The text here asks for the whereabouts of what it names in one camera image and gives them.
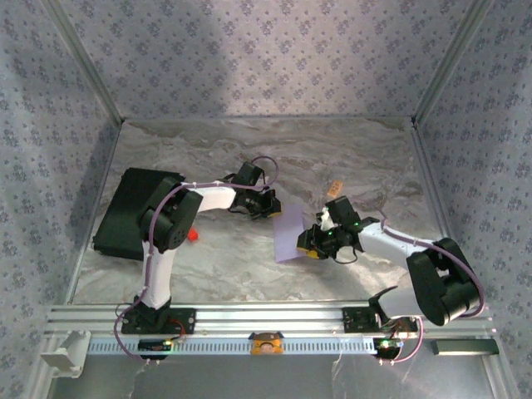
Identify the aluminium mounting rail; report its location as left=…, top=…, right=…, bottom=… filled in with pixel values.
left=43, top=302, right=495, bottom=337

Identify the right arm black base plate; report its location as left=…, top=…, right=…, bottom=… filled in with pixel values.
left=342, top=305, right=419, bottom=334

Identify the lilac paper sheet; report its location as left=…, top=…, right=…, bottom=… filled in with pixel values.
left=273, top=203, right=307, bottom=264

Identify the cartoon face sticker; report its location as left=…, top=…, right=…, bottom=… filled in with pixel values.
left=249, top=331, right=286, bottom=357

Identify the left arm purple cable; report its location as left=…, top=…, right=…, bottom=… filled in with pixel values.
left=115, top=155, right=280, bottom=367

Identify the aluminium side rail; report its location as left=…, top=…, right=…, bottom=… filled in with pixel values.
left=64, top=120, right=126, bottom=307
left=410, top=120, right=475, bottom=301

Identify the white plastic bracket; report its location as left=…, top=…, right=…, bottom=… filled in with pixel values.
left=39, top=330, right=91, bottom=379

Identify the slotted grey cable duct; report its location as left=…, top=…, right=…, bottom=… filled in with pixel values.
left=86, top=335, right=380, bottom=357

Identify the aluminium corner post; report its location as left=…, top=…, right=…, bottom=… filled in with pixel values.
left=411, top=0, right=496, bottom=126

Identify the black rectangular box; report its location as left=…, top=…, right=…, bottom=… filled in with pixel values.
left=91, top=167, right=189, bottom=261

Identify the aluminium rear rail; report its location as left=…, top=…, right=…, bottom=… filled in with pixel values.
left=120, top=115, right=416, bottom=125

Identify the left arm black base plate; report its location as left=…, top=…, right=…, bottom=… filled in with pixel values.
left=120, top=306, right=197, bottom=336

